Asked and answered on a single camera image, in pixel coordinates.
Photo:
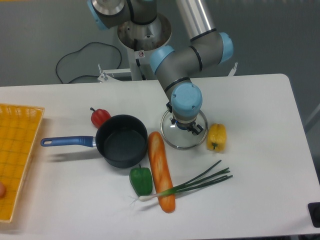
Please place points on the yellow bell pepper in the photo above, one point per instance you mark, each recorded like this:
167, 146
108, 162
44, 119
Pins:
216, 137

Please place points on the red bell pepper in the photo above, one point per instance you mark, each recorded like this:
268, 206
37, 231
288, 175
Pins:
99, 116

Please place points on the yellow woven basket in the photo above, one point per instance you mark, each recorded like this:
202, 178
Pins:
19, 125

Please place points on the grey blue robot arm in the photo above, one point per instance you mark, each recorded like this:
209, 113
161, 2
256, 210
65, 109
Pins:
186, 99

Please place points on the black device at table edge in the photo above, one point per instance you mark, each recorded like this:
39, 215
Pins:
314, 212

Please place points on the baguette bread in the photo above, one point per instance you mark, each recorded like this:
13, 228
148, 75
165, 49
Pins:
160, 171

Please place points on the green bell pepper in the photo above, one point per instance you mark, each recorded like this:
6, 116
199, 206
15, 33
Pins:
141, 180

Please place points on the green spring onion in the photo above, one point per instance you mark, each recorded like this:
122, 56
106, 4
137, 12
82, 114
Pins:
200, 181

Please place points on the glass lid blue knob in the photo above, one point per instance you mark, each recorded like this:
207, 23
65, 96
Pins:
183, 139

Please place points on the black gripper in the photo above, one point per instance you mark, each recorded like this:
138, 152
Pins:
186, 125

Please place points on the dark saucepan blue handle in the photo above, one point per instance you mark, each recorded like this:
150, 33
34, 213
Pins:
122, 140

